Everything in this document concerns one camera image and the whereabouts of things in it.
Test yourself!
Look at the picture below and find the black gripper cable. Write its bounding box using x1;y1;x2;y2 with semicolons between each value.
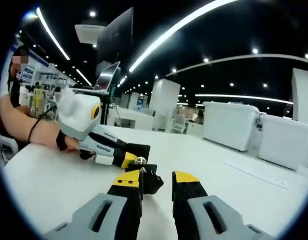
27;104;60;145

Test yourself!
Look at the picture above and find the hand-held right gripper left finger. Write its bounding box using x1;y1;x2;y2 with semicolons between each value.
42;169;144;240

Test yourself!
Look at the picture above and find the straight ceiling light strip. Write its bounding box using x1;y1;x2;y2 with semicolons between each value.
35;6;71;61

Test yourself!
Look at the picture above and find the yellow metal frame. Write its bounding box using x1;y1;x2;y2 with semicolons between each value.
31;87;44;118

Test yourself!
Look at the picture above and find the white desk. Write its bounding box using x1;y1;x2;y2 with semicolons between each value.
2;124;308;240

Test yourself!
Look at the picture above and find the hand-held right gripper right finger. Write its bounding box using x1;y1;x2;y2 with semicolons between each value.
171;170;274;240

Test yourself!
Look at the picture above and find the tall white storage box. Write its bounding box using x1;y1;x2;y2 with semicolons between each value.
202;101;261;152

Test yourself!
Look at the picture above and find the tilted laptop screen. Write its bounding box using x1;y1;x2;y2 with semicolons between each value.
93;61;121;92

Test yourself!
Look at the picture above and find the curved ceiling light strip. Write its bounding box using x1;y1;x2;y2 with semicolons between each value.
128;0;239;73

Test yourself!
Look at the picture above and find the person's left hand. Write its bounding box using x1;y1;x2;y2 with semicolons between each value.
55;129;96;161

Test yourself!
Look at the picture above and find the black fixed fixture clamp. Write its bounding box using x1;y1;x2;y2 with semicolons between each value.
125;143;165;196

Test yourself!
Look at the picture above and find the white office chair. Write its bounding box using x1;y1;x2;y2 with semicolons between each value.
172;114;188;135

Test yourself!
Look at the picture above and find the white square pillar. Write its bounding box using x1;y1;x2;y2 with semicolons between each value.
292;67;308;120
149;78;181;131

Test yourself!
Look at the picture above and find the low white storage box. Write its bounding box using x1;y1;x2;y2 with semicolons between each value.
258;114;308;171

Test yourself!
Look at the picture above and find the ceiling air conditioner unit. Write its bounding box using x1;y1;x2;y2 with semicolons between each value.
74;22;107;44

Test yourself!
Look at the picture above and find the hanging dark display screen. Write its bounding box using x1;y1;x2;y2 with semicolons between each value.
96;6;134;63

